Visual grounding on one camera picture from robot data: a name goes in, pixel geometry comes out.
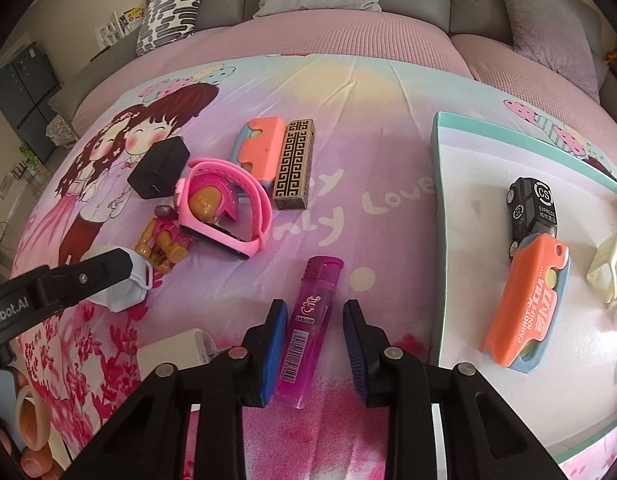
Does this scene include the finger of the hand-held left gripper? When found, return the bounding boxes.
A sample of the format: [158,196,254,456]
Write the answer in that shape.
[31,247,134,312]

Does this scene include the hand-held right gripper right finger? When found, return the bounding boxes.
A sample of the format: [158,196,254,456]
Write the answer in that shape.
[342,299,559,480]

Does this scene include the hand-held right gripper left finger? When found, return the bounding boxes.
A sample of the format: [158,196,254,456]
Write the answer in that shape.
[71,299,288,480]

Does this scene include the purple lighter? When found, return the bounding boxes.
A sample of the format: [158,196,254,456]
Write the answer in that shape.
[274,256,345,409]

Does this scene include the red gold toy figure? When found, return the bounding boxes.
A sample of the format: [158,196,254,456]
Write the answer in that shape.
[134,205,192,275]

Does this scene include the white wall charger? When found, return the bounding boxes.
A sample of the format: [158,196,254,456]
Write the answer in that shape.
[137,328,226,368]

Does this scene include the black charger cube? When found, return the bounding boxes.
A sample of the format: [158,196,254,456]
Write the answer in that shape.
[127,136,190,201]

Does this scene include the small brown toy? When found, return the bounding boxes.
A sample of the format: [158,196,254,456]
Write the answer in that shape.
[188,185,228,222]

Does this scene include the pink wrist watch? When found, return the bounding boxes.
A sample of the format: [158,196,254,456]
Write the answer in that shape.
[174,157,272,261]

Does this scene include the shallow teal cardboard box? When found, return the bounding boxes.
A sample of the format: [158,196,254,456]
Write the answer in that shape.
[431,111,617,466]

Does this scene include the orange blue utility knife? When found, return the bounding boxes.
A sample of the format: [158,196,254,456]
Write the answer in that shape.
[231,116,288,181]
[482,234,572,374]

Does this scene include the gold black patterned lighter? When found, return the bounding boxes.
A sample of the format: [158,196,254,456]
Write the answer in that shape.
[272,119,315,211]

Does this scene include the black toy car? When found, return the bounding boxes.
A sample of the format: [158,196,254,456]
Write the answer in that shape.
[505,176,560,263]

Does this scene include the person's left hand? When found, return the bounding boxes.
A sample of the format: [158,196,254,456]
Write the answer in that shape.
[12,384,65,480]

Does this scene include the green potted plant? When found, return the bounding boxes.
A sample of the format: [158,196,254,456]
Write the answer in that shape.
[18,145,44,171]

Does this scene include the dark cabinet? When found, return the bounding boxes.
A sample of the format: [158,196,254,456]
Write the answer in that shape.
[0,42,59,161]

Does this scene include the stack of books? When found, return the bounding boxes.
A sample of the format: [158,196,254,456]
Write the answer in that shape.
[93,5,146,51]

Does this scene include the black white patterned pillow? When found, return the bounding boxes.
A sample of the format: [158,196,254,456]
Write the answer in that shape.
[136,0,208,57]

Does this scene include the pink quilted bed cover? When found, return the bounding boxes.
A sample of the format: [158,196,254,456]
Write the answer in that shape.
[71,10,617,141]

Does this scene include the lilac pillow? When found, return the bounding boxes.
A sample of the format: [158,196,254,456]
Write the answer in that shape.
[493,0,603,103]

